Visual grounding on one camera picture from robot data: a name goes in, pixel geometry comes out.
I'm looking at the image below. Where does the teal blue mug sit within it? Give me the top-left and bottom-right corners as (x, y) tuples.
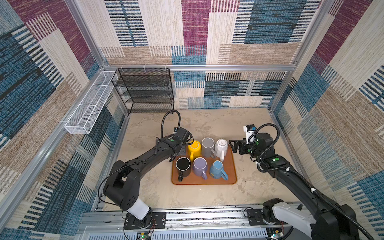
(210, 161), (229, 181)

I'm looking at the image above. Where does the lavender mug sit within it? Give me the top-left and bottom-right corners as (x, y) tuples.
(193, 157), (208, 180)

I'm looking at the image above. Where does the yellow mug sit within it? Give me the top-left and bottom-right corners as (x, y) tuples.
(187, 141), (202, 162)

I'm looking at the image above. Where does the black wire shelf rack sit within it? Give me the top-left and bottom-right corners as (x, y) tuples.
(112, 68), (175, 114)

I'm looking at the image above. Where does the white mesh wall basket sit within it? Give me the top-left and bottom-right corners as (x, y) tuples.
(65, 71), (115, 135)

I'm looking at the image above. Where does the white mug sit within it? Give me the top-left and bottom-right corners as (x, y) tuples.
(215, 139), (228, 162)

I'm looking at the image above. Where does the black mug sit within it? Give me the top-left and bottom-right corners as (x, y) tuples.
(176, 157), (192, 182)

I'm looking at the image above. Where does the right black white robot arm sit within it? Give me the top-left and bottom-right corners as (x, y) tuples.
(229, 130), (365, 240)

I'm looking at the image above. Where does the aluminium front rail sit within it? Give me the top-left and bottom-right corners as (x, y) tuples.
(74, 205), (334, 240)

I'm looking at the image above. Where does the grey mug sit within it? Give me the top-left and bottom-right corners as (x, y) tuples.
(201, 138), (216, 159)

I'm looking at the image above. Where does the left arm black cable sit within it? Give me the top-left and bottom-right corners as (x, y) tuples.
(160, 109), (182, 139)

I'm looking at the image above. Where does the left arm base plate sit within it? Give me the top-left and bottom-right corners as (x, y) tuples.
(124, 211), (167, 230)

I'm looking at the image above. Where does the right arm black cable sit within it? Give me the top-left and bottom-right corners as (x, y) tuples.
(254, 122), (376, 240)

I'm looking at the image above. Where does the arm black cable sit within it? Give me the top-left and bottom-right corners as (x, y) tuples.
(254, 122), (376, 240)
(160, 109), (182, 139)

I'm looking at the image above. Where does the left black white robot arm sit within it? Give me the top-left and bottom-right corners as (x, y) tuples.
(103, 128), (193, 227)

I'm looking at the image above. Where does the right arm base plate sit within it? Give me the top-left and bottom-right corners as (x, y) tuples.
(243, 207), (290, 227)

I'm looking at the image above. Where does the brown rectangular tray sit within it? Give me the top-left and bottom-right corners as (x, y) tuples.
(171, 143), (238, 186)

